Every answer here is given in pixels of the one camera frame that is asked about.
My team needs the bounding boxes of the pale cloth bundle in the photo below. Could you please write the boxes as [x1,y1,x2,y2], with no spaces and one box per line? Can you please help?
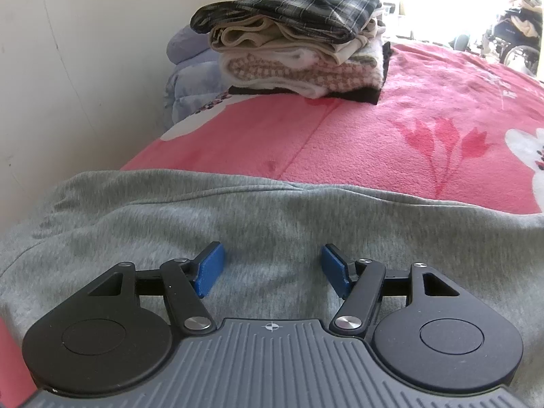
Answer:
[508,0,544,37]

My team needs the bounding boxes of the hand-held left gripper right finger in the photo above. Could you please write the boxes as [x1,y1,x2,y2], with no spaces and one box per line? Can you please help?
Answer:
[321,243,462,336]

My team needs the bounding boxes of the light blue quilt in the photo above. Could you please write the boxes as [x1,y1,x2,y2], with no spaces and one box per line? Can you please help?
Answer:
[163,24,232,134]

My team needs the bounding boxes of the dark plaid folded garment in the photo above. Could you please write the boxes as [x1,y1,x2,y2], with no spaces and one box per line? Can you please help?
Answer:
[190,0,383,44]

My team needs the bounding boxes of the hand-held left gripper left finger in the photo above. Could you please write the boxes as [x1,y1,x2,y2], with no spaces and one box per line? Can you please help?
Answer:
[87,241,226,336]

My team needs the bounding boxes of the wheelchair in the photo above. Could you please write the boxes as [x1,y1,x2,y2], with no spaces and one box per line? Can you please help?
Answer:
[480,0,544,78]

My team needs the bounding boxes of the grey cotton garment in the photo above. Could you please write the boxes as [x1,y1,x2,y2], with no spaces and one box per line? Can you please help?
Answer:
[0,169,544,408]

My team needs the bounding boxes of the pink white checked knit garment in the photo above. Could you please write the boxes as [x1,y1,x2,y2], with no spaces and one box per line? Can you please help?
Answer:
[219,38,385,99]

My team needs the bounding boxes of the pink floral blanket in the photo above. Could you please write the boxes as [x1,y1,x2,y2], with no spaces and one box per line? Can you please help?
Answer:
[0,41,544,398]

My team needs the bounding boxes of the blue container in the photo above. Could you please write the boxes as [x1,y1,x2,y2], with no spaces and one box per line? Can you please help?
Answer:
[448,33,473,52]

